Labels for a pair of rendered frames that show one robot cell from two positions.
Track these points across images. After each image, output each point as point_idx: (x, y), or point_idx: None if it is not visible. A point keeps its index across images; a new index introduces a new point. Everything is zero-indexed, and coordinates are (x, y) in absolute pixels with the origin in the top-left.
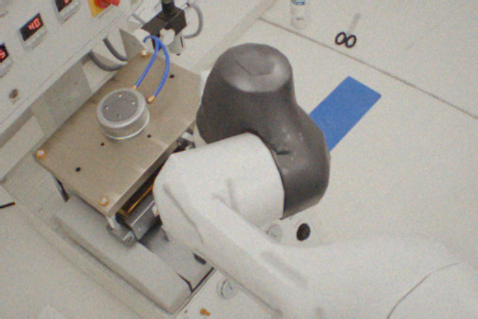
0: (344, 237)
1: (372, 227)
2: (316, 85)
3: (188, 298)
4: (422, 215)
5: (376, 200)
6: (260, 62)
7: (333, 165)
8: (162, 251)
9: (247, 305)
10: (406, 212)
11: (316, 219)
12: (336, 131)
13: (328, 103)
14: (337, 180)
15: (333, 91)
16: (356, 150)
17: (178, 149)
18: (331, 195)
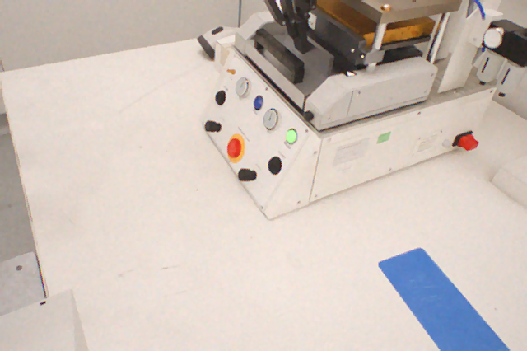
0: (268, 233)
1: (263, 263)
2: (506, 315)
3: (241, 54)
4: (244, 322)
5: (296, 284)
6: None
7: (362, 268)
8: (278, 38)
9: (233, 119)
10: (261, 307)
11: (285, 184)
12: (413, 296)
13: (468, 311)
14: (340, 261)
15: (490, 329)
16: (376, 301)
17: (342, 16)
18: (323, 247)
